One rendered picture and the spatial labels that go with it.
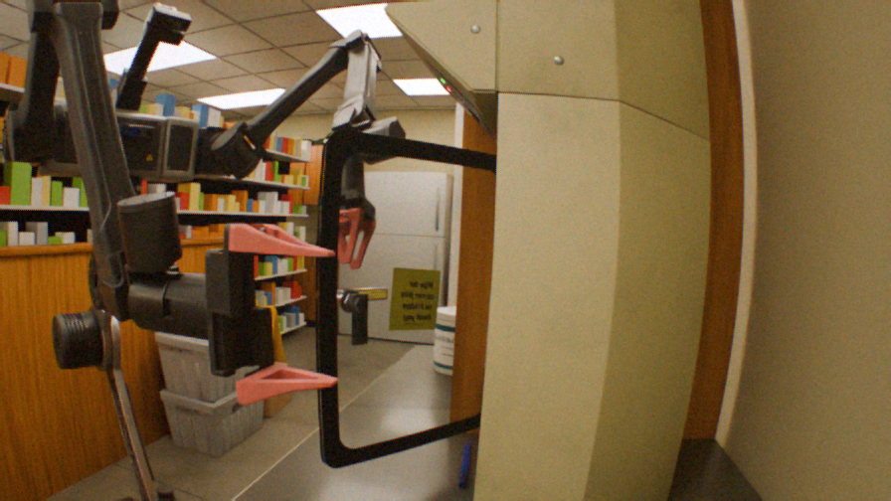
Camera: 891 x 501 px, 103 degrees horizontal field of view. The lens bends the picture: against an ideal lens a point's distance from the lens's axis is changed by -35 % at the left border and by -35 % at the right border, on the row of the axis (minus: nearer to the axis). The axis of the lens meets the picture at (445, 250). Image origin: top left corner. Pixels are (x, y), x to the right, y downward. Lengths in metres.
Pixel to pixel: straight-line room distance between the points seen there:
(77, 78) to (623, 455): 0.71
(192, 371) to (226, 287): 2.32
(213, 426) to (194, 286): 2.33
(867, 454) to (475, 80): 0.57
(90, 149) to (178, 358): 2.25
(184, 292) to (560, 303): 0.32
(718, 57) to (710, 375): 0.55
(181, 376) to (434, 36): 2.48
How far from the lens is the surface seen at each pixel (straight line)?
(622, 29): 0.50
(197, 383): 2.72
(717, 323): 0.89
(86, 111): 0.58
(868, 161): 0.64
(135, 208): 0.44
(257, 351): 0.44
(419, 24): 0.50
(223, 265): 0.39
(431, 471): 0.75
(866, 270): 0.63
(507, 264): 0.45
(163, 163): 1.25
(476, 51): 0.48
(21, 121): 0.96
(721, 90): 0.91
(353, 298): 0.57
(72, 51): 0.62
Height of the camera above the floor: 1.29
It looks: 3 degrees down
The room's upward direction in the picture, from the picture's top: 3 degrees clockwise
